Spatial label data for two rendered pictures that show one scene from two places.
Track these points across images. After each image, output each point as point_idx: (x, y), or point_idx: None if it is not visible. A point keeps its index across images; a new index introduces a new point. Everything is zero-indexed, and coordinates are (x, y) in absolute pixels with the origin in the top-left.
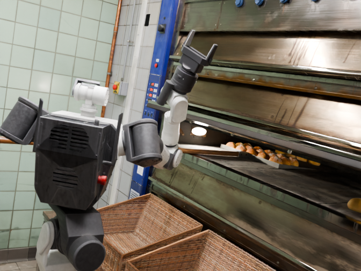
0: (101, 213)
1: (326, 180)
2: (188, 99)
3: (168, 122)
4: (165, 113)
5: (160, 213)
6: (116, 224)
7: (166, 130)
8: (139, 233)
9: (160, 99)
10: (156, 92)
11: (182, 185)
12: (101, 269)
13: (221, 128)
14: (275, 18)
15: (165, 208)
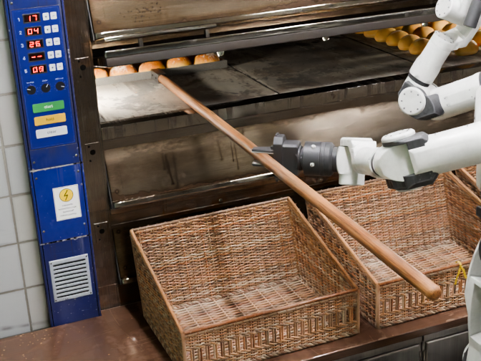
0: (24, 356)
1: (272, 51)
2: (170, 16)
3: (457, 49)
4: (443, 39)
5: (190, 241)
6: (94, 335)
7: (443, 61)
8: (140, 311)
9: (478, 19)
10: (58, 31)
11: (210, 169)
12: (311, 348)
13: (338, 34)
14: None
15: (191, 227)
